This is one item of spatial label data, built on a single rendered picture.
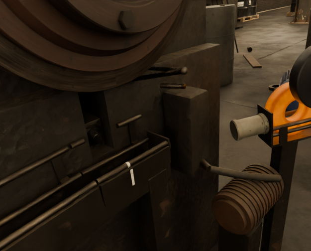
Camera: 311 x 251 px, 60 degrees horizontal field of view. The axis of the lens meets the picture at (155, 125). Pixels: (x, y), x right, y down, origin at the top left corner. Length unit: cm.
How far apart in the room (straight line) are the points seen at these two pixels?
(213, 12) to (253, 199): 256
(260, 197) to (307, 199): 88
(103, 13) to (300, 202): 144
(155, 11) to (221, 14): 274
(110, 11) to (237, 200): 56
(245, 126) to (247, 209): 22
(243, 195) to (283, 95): 29
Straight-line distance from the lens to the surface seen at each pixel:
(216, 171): 73
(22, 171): 55
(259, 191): 80
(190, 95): 66
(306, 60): 68
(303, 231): 148
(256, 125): 78
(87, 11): 36
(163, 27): 53
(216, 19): 314
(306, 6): 928
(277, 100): 78
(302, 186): 174
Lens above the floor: 102
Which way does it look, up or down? 25 degrees down
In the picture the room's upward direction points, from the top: 6 degrees counter-clockwise
